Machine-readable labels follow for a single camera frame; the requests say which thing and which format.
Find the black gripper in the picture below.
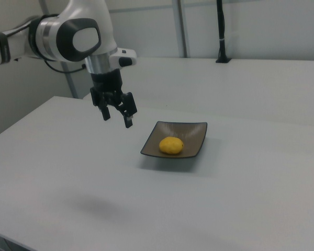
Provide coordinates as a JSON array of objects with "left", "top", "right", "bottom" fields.
[{"left": 89, "top": 68, "right": 137, "bottom": 129}]

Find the yellow lemon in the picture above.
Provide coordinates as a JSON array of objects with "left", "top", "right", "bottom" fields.
[{"left": 159, "top": 135, "right": 185, "bottom": 156}]

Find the square brown ceramic plate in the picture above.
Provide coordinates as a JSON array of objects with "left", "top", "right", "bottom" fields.
[{"left": 139, "top": 120, "right": 208, "bottom": 159}]

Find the white side table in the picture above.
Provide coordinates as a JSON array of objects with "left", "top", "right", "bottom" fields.
[{"left": 82, "top": 56, "right": 314, "bottom": 126}]

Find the black cable strap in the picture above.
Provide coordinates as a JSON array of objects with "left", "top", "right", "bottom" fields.
[{"left": 0, "top": 31, "right": 12, "bottom": 65}]

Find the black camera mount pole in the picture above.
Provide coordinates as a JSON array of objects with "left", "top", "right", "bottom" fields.
[{"left": 215, "top": 0, "right": 232, "bottom": 64}]

